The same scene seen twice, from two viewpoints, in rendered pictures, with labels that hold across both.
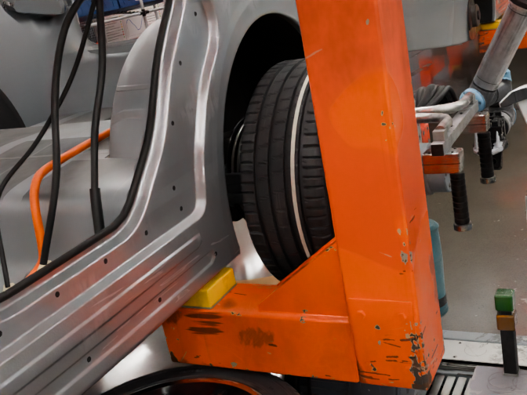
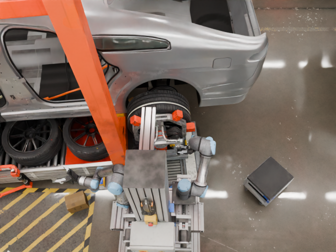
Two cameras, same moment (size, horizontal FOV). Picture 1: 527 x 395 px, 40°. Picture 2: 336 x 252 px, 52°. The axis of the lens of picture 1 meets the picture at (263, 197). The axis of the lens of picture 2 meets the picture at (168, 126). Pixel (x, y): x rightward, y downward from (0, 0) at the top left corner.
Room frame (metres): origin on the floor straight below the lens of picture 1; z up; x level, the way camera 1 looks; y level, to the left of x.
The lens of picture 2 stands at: (1.07, -1.84, 3.95)
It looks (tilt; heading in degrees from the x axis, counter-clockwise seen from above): 61 degrees down; 58
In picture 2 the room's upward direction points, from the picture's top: 3 degrees counter-clockwise
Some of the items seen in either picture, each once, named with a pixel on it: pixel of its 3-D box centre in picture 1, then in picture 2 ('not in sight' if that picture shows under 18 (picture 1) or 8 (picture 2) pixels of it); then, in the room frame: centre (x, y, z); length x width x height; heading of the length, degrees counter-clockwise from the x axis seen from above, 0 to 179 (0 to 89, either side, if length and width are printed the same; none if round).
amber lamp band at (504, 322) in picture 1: (507, 319); not in sight; (1.43, -0.49, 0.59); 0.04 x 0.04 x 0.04; 60
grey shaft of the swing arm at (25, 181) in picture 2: not in sight; (21, 178); (0.41, 0.32, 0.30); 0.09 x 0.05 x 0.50; 150
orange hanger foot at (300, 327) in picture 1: (259, 294); (118, 124); (1.60, 0.05, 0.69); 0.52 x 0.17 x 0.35; 60
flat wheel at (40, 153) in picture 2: not in sight; (33, 137); (0.74, 0.67, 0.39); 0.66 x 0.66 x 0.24
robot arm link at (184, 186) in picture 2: not in sight; (184, 186); (1.71, -1.02, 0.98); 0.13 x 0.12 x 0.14; 131
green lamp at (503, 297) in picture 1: (505, 299); not in sight; (1.43, -0.49, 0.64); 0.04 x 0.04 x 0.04; 60
